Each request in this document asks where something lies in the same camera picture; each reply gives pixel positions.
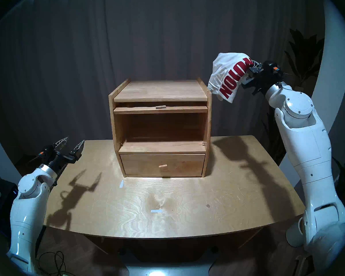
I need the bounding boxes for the tall dark leafy plant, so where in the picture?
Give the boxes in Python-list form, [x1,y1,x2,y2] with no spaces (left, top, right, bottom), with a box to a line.
[264,28,325,164]

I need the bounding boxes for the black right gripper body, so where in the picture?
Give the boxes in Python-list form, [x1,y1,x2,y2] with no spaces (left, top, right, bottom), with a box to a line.
[247,66,276,95]

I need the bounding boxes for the black floor cable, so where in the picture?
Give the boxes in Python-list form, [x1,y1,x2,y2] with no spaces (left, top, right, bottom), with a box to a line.
[36,251,75,276]

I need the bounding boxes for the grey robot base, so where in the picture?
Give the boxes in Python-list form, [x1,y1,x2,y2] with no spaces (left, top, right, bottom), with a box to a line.
[119,247,219,276]

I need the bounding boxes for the wooden drawer with knob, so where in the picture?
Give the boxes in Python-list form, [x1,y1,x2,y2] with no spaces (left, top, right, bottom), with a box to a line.
[119,154,206,177]

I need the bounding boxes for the wooden flap door with knob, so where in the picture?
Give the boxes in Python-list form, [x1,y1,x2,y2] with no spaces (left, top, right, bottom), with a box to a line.
[113,105,208,115]

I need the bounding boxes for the black computer case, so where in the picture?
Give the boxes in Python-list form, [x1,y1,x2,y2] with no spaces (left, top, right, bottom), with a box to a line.
[0,179,19,238]

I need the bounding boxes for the white plant pot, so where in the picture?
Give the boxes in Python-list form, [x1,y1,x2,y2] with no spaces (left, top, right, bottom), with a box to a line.
[285,218,305,248]

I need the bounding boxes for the white shirt red print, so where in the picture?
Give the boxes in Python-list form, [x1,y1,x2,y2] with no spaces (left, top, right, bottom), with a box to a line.
[208,52,253,103]

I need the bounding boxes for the wooden cabinet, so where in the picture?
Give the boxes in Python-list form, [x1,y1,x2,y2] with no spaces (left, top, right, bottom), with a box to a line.
[108,76,212,178]

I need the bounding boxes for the grey curtain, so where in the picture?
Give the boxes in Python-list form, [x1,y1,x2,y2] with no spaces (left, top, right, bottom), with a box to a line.
[0,0,325,161]

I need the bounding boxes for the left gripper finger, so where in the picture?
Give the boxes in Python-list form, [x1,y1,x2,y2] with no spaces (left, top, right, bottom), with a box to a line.
[69,139,85,164]
[54,137,69,151]

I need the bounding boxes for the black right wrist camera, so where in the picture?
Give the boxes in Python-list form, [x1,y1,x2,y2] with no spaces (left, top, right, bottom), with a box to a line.
[263,61,281,76]

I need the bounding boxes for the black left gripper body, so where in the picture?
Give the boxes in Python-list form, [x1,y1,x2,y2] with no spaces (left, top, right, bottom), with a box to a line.
[48,149,73,171]

